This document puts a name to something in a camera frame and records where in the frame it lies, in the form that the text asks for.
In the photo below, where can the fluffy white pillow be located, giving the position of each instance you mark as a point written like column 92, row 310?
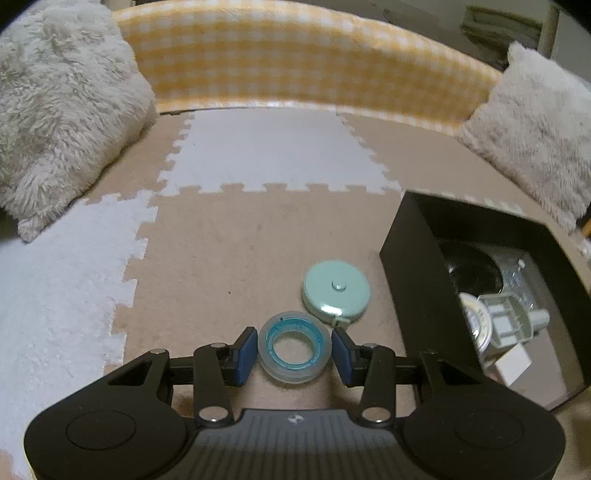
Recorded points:
column 531, row 134
column 64, row 106

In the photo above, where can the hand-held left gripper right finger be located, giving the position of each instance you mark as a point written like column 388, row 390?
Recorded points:
column 344, row 357

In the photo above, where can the yellow checkered bumper cushion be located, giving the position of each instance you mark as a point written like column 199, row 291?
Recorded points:
column 300, row 60

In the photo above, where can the white grey plastic part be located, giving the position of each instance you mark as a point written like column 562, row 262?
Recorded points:
column 508, row 318

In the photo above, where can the beige white foam puzzle mat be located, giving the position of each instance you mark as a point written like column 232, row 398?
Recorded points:
column 258, row 244

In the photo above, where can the dark cluttered shelf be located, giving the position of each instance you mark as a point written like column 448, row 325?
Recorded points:
column 503, row 27

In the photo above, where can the black cardboard box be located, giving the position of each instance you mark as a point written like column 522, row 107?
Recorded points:
column 415, row 277

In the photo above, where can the clear tape roll teal core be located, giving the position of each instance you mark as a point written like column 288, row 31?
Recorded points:
column 295, row 371

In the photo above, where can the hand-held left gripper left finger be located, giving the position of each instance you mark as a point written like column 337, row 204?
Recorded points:
column 244, row 355

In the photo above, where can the clear plastic screw case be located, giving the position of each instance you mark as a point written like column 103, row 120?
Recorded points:
column 517, row 281

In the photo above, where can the mint green tape measure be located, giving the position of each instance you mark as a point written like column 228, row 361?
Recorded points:
column 323, row 286

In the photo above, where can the wooden furniture leg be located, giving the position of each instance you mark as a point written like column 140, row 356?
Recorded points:
column 586, row 229

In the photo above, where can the black tape roll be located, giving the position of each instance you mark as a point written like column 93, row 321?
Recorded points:
column 475, row 272

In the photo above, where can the small white box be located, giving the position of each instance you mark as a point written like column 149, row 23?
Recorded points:
column 512, row 364

